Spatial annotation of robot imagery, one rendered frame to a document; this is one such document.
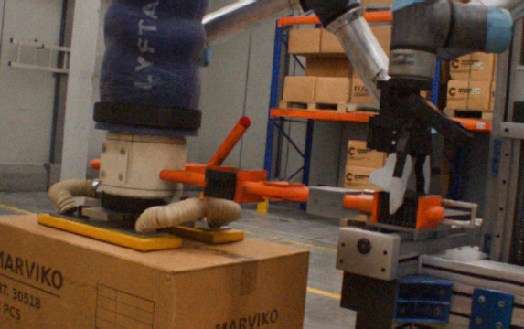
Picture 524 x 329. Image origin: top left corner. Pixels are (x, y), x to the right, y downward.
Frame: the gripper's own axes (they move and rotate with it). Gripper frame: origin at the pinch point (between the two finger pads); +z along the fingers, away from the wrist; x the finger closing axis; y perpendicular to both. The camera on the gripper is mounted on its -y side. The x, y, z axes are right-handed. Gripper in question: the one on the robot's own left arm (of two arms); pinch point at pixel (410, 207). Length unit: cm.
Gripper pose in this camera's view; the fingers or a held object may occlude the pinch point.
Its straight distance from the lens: 107.4
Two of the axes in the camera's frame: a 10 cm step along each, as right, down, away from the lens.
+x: -6.0, -0.2, -8.0
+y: -8.0, -1.0, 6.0
